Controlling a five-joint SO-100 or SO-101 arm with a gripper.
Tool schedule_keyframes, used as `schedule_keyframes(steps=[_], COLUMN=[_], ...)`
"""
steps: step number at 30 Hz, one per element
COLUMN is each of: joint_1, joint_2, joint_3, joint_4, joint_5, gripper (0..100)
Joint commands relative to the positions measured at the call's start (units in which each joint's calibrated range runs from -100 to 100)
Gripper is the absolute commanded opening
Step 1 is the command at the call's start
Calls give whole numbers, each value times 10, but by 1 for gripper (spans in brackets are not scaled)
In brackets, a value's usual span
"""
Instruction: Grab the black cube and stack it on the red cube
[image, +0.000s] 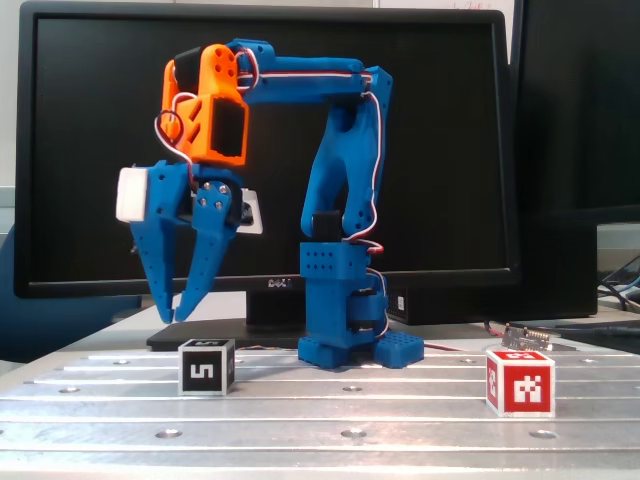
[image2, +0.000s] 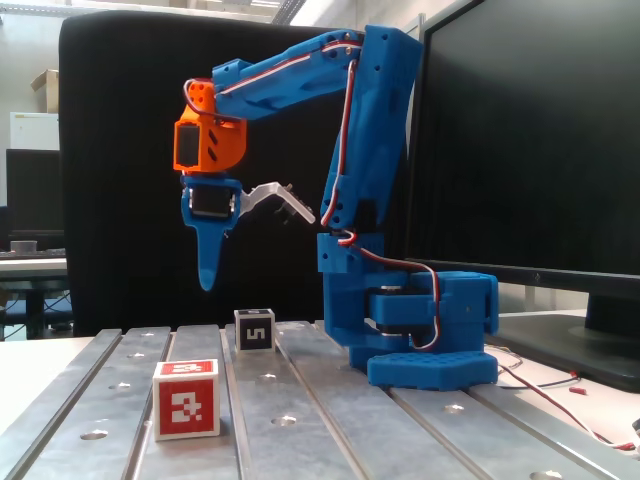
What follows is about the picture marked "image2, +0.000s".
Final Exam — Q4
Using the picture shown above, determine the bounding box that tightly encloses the blue gripper, black servo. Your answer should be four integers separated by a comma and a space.
179, 172, 244, 293

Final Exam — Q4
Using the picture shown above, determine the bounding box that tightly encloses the large black computer monitor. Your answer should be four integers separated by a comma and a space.
407, 0, 640, 394

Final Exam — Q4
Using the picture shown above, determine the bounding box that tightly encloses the red cube with white marker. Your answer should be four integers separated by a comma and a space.
152, 358, 222, 442

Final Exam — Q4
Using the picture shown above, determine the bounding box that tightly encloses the brown cardboard box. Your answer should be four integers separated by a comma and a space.
29, 68, 60, 114

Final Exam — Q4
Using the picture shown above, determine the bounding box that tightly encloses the small black background monitor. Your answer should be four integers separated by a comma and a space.
5, 148, 65, 236

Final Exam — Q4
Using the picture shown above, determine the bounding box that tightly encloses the white cabinet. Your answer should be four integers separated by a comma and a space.
8, 111, 60, 151

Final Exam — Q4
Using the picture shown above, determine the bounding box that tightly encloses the black cube with white five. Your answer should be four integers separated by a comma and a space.
233, 308, 277, 353

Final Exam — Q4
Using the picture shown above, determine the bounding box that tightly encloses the slotted metal base plate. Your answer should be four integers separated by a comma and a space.
0, 319, 640, 480

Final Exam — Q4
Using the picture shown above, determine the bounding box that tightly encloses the thin dark cable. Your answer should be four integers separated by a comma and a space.
499, 372, 584, 390

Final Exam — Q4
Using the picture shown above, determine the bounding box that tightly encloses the red and white cable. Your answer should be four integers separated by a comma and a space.
492, 344, 640, 451

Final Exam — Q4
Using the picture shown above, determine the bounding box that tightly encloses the white background desk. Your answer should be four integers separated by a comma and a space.
0, 257, 71, 341

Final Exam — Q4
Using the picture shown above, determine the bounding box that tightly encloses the black keyboard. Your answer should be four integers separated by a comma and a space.
0, 248, 68, 260

